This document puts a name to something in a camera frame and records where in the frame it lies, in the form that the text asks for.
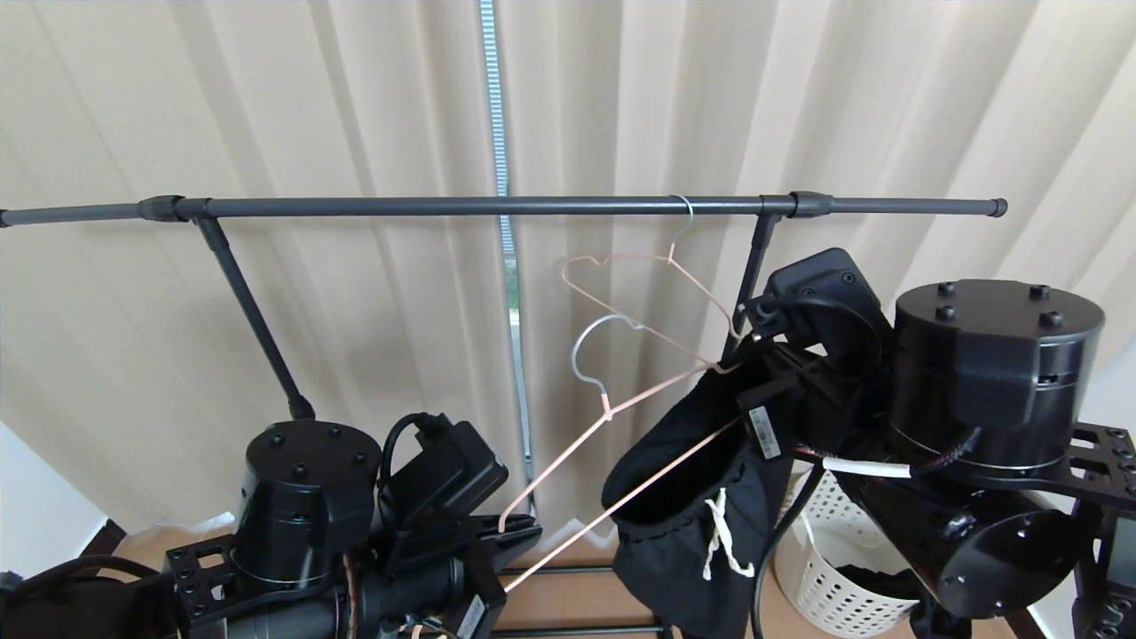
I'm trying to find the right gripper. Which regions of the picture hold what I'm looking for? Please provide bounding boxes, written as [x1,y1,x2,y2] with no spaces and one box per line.
[733,340,895,461]

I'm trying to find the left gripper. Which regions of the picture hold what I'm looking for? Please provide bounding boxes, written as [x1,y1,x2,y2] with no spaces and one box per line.
[353,517,544,639]

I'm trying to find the pink clothes hanger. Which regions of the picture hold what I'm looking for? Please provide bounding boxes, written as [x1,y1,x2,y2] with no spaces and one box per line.
[497,313,742,594]
[561,193,746,374]

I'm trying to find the black drawstring shorts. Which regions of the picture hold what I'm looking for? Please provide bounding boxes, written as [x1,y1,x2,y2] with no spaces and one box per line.
[602,355,800,639]

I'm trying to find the white laundry basket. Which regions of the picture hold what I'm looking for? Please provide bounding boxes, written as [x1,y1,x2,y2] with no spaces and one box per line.
[774,461,926,639]

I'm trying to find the heap of clothes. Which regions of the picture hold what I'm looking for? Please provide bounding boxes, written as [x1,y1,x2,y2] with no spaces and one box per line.
[834,562,970,639]

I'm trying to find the black clothes rack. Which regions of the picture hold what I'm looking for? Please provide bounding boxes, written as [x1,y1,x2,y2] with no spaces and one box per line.
[0,191,1009,639]

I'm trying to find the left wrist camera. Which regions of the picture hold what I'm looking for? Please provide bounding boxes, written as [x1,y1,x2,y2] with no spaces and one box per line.
[377,415,511,556]

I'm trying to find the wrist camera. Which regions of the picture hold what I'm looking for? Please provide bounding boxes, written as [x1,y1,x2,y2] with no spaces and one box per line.
[760,248,894,384]
[377,415,511,556]

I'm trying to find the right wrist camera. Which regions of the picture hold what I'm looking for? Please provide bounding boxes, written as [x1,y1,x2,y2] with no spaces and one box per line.
[760,248,894,384]

